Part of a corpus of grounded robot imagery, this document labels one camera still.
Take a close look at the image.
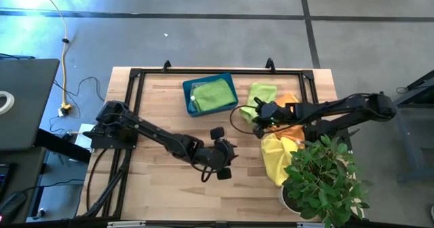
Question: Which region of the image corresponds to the yellow microfiber towel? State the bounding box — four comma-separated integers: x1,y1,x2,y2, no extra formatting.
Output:
260,132,300,188

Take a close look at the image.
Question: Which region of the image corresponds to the orange microfiber towel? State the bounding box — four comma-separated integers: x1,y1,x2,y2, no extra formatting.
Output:
267,92,307,145

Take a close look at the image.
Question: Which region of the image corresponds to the black floor cable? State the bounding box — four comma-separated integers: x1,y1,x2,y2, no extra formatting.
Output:
0,52,37,60

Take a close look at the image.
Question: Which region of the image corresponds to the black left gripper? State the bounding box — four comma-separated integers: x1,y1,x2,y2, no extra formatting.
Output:
202,126,233,181

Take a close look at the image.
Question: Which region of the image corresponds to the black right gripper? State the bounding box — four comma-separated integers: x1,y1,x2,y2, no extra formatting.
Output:
253,96,296,139

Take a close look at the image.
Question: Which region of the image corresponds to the black aluminium table frame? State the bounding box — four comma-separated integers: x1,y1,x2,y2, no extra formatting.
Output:
78,66,321,222

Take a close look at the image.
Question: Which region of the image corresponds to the dark green microfiber towel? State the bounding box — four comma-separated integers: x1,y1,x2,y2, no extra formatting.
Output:
191,77,239,113

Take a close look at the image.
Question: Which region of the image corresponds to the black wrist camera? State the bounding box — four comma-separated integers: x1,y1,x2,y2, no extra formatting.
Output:
262,102,283,119
220,139,239,164

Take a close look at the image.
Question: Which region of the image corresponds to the black cable bundle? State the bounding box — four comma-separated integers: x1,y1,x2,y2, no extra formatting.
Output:
81,159,132,219

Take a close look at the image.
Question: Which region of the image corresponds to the black computer mouse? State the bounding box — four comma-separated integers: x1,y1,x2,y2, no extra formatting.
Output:
0,191,28,220

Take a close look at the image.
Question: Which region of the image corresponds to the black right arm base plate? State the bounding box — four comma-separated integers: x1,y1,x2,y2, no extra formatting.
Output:
303,124,354,153

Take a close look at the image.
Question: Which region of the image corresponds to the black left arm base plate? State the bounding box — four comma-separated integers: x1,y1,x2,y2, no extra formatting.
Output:
83,122,140,151

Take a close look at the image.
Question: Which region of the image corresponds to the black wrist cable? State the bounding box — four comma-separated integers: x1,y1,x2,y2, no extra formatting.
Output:
229,104,262,136
200,163,221,184

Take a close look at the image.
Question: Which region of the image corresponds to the yellow floor cable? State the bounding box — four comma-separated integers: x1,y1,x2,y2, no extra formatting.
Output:
33,0,73,117

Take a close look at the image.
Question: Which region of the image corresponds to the white tape roll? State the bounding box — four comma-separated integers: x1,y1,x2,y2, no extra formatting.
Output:
0,90,16,117

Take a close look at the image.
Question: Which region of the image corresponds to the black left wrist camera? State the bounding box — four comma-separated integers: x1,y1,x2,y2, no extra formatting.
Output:
220,139,239,164

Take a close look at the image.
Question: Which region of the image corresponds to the lime green microfiber towel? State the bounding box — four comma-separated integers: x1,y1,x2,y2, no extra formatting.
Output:
238,82,278,124

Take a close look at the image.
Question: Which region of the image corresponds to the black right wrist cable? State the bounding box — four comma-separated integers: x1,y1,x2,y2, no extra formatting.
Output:
229,104,262,136

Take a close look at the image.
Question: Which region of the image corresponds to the blue-grey metal cart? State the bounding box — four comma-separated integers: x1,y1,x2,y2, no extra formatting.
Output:
393,70,434,184

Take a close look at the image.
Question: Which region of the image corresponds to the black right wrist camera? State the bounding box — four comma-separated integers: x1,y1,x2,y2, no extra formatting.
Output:
262,102,283,119

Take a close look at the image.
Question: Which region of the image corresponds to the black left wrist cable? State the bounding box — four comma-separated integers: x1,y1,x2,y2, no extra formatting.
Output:
200,163,221,184

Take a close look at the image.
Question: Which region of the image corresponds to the teal plastic bin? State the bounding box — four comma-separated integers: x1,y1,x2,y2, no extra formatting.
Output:
181,72,239,118

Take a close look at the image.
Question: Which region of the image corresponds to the black desk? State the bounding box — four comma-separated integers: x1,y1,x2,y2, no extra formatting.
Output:
0,128,92,224

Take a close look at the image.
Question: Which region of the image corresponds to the white power box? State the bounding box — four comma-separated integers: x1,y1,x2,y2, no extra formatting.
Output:
75,123,94,151

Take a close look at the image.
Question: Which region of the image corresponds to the green potted plant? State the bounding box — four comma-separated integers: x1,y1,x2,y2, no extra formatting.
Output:
279,134,371,228

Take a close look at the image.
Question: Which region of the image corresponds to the black keyboard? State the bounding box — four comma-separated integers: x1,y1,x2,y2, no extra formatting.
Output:
0,163,12,192

